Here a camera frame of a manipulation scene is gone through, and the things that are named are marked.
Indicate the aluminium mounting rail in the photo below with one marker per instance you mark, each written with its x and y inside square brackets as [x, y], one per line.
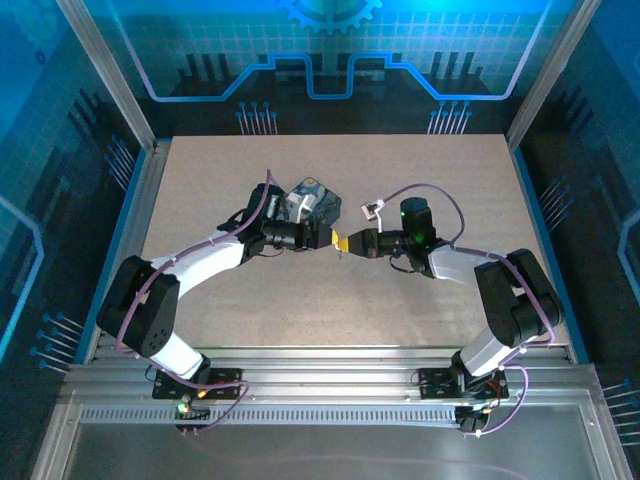
[325, 367]

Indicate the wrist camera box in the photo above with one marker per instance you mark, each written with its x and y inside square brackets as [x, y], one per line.
[299, 204]
[371, 210]

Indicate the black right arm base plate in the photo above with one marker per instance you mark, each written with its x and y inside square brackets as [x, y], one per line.
[435, 382]

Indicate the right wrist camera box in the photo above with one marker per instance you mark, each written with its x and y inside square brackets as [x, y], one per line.
[371, 210]

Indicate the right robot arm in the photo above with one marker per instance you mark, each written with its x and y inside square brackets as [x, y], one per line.
[500, 295]

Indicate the dark tin box painting print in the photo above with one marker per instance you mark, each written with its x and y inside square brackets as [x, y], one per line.
[325, 200]

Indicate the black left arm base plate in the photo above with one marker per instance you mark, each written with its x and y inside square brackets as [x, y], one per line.
[225, 380]

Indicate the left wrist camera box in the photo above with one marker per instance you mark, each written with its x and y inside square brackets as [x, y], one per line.
[299, 204]

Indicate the aluminium frame post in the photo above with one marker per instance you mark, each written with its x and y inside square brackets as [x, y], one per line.
[107, 75]
[550, 75]

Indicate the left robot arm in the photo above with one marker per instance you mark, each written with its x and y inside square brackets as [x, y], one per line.
[200, 262]

